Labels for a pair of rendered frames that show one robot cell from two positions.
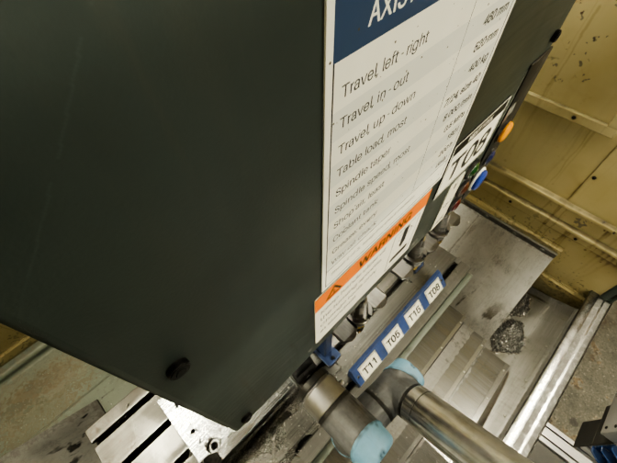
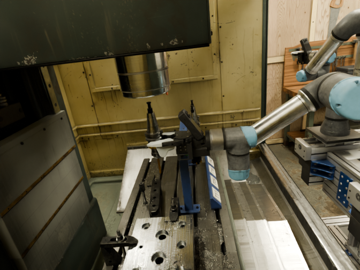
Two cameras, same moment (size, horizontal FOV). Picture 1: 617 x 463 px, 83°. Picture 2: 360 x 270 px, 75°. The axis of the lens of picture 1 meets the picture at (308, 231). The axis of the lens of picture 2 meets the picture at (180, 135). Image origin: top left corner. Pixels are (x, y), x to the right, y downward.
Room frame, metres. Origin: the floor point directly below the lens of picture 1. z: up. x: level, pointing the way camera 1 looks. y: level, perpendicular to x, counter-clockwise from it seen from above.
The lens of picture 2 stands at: (-0.36, 0.57, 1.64)
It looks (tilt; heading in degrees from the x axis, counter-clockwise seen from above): 22 degrees down; 318
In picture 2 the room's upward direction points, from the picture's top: 7 degrees counter-clockwise
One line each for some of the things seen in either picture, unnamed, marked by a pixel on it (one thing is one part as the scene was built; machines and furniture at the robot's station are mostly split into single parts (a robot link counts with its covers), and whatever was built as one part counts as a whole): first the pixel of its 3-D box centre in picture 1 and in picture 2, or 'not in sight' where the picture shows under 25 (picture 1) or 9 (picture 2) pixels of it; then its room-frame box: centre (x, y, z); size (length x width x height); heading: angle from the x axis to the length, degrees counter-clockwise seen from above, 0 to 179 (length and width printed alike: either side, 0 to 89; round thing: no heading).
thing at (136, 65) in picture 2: not in sight; (143, 73); (0.26, 0.13, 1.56); 0.16 x 0.16 x 0.12
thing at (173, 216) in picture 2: not in sight; (174, 213); (0.27, 0.08, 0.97); 0.13 x 0.03 x 0.15; 133
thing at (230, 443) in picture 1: (228, 393); (161, 250); (0.18, 0.24, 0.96); 0.29 x 0.23 x 0.05; 133
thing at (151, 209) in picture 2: not in sight; (156, 199); (0.47, 0.04, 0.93); 0.26 x 0.05 x 0.06; 138
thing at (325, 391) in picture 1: (324, 394); (215, 139); (0.11, -0.02, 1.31); 0.08 x 0.05 x 0.08; 133
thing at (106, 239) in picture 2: not in sight; (120, 246); (0.30, 0.33, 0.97); 0.13 x 0.03 x 0.15; 43
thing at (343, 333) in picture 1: (342, 328); not in sight; (0.27, -0.07, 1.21); 0.07 x 0.05 x 0.01; 43
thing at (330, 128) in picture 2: not in sight; (335, 124); (-0.03, -0.95, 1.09); 0.15 x 0.15 x 0.10
